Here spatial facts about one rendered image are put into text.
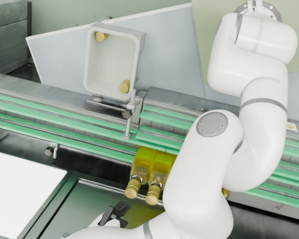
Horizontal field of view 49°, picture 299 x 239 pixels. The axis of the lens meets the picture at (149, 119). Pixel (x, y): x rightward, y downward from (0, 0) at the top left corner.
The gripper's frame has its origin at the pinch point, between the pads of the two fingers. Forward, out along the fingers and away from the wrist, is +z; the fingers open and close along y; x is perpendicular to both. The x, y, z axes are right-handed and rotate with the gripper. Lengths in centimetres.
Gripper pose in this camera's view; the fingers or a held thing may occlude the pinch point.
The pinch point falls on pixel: (120, 216)
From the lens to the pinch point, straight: 84.2
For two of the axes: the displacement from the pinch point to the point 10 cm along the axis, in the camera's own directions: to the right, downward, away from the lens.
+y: 1.6, -8.7, -4.6
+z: 4.5, -3.5, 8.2
